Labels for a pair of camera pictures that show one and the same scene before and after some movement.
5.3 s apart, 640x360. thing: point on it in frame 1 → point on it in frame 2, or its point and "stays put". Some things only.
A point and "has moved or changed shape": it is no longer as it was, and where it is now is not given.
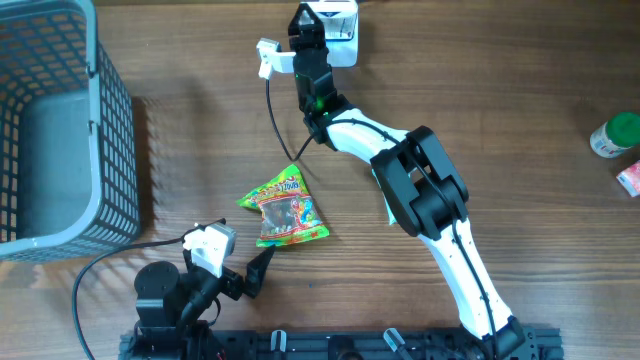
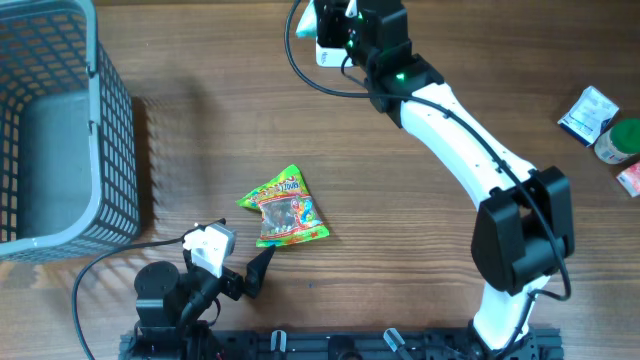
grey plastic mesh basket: x=68 y=136 stays put
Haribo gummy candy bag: x=287 y=209 stays put
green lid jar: x=618 y=135 has moved or changed shape
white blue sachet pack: x=340 y=18 has moved or changed shape
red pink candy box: x=630 y=179 stays put
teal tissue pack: x=391 y=218 has moved or changed shape
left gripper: x=233 y=282 stays put
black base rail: x=482 y=343 stays put
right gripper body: x=301 y=41 → x=337 y=28
